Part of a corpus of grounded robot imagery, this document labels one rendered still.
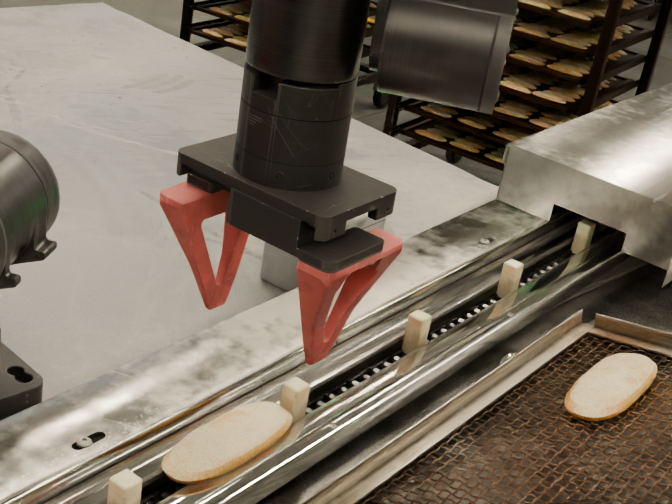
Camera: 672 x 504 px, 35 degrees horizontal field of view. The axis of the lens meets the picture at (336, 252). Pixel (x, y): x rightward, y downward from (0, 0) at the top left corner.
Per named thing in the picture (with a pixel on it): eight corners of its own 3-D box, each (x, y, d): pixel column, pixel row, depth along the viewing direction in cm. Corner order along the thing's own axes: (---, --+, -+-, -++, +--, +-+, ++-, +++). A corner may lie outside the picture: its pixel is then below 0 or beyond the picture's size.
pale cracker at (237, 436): (260, 398, 67) (262, 383, 67) (306, 425, 65) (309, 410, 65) (144, 464, 60) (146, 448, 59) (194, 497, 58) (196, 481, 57)
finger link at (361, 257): (286, 306, 63) (309, 159, 59) (384, 357, 59) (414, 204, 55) (207, 343, 58) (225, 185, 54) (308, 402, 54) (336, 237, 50)
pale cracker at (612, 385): (613, 353, 71) (615, 337, 70) (669, 369, 68) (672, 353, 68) (548, 410, 63) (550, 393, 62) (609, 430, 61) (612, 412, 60)
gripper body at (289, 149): (251, 157, 61) (267, 32, 58) (395, 221, 56) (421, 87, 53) (170, 181, 56) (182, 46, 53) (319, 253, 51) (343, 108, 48)
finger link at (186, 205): (227, 275, 65) (244, 131, 61) (317, 322, 62) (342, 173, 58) (145, 308, 60) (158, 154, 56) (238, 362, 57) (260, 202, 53)
